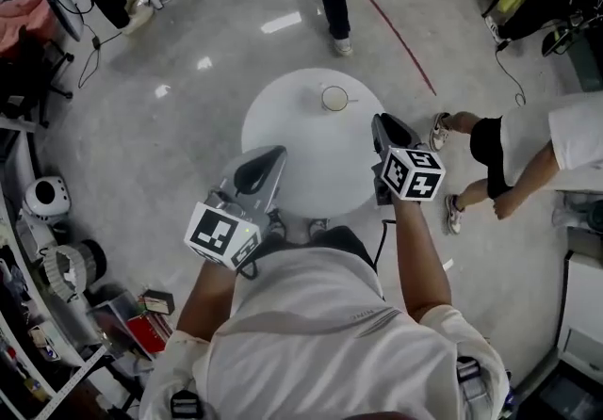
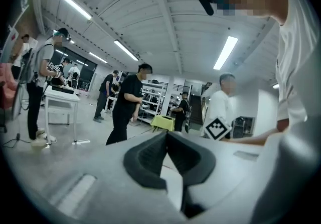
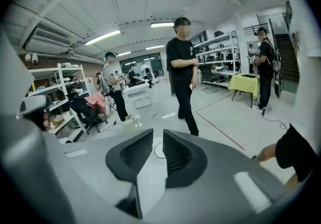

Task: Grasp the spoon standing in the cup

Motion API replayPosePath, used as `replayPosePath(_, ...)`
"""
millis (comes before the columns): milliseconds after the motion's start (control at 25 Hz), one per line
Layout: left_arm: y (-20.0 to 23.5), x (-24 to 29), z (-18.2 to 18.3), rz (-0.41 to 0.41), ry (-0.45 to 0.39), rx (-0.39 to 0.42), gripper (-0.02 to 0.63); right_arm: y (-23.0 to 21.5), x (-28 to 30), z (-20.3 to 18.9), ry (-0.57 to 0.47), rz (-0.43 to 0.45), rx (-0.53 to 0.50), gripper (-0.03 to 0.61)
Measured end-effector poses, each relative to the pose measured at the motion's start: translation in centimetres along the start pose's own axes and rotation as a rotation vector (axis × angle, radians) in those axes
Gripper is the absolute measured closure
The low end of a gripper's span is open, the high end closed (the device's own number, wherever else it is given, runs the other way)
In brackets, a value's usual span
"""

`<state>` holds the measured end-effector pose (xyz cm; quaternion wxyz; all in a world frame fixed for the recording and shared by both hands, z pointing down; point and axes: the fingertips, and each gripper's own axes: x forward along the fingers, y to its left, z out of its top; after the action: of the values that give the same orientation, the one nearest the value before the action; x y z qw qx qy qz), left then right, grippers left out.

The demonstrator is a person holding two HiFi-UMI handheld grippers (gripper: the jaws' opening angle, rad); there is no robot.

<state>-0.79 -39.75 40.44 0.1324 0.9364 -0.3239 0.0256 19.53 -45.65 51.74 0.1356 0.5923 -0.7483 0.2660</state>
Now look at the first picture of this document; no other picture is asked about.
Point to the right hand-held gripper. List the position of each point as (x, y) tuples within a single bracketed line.
[(400, 173)]

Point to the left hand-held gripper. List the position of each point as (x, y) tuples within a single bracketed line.
[(219, 232)]

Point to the person's right forearm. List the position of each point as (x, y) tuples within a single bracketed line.
[(421, 263)]

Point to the person's left forearm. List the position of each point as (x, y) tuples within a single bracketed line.
[(207, 300)]

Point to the white round table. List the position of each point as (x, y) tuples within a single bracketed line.
[(325, 159)]

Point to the person's black shorts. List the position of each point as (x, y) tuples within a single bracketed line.
[(344, 241)]

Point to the small brown box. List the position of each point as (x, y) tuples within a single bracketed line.
[(159, 302)]

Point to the person's white black shoe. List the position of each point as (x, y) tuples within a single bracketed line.
[(318, 227)]

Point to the red book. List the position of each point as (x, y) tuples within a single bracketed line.
[(148, 331)]

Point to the clear plastic box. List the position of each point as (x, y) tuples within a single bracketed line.
[(115, 321)]

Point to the grey woven basket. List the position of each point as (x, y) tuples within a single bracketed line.
[(70, 267)]

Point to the person's white shirt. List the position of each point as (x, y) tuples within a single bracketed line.
[(325, 343)]

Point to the white round robot head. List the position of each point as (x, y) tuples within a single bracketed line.
[(46, 197)]

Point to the round dark floor fan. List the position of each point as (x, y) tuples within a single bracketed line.
[(581, 213)]

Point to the white storage shelf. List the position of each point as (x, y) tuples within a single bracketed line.
[(28, 324)]

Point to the white cabinet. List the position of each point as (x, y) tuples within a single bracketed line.
[(584, 305)]

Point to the black office chair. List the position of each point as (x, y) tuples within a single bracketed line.
[(28, 79)]

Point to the black standing fan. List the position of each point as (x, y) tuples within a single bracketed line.
[(66, 13)]

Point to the pink chair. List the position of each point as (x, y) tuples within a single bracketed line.
[(21, 18)]

